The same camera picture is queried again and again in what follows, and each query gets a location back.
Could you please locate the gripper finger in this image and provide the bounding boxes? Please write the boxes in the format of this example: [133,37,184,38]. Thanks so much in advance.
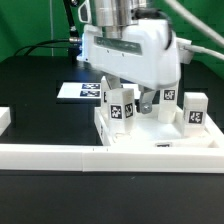
[106,74,122,90]
[138,85,156,114]

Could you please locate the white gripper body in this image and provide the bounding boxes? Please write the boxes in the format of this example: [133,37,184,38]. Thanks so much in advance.
[77,0,192,90]

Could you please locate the white marker sheet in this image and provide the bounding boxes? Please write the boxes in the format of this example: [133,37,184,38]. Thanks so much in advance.
[57,82,141,100]

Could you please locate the white U-shaped fence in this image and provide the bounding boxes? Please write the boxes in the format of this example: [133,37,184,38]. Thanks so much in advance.
[0,106,224,174]

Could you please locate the black cables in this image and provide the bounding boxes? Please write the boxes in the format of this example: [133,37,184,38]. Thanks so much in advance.
[13,37,83,57]

